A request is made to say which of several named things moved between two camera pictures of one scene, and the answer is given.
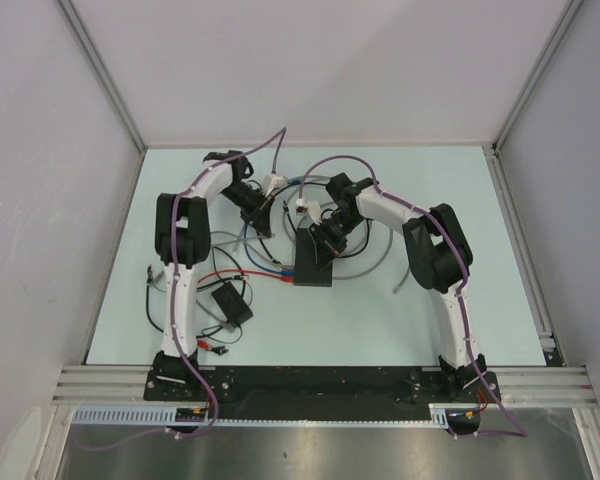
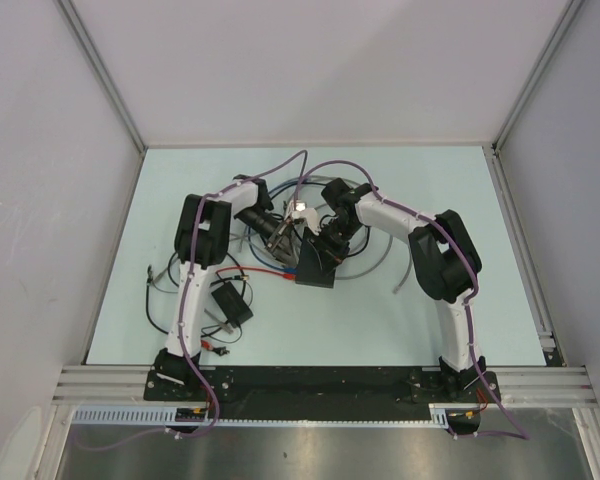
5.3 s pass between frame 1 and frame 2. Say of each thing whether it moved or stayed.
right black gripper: stayed
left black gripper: moved
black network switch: stayed
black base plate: stayed
